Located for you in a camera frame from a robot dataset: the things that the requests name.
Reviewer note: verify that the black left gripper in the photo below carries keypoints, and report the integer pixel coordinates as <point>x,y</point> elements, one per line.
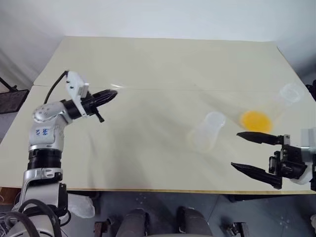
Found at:
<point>90,105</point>

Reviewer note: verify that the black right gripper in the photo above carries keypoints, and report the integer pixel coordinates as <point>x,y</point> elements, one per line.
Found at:
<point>288,163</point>

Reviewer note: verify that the plastic cup with orange juice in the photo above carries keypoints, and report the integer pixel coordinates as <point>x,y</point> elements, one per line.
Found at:
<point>256,121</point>

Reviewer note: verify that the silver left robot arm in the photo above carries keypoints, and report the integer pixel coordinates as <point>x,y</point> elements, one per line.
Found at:
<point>42,133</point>

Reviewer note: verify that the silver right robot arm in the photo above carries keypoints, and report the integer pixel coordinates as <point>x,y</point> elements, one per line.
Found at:
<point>314,175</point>

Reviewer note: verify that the dark equipment piece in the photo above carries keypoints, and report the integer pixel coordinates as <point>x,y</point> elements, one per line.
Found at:
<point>312,91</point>

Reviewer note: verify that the dark rounded shape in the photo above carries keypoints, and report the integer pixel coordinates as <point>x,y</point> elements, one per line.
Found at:
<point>195,222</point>
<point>137,222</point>

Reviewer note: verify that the black metal stand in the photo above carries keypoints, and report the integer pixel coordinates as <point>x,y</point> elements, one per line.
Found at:
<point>12,98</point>

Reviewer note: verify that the white plastic bag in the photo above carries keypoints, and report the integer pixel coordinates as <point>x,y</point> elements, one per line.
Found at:
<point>82,206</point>

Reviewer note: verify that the brown wooden box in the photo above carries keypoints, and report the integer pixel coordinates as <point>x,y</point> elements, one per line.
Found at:
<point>10,195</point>

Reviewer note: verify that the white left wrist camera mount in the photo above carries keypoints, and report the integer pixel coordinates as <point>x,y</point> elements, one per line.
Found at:
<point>74,84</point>

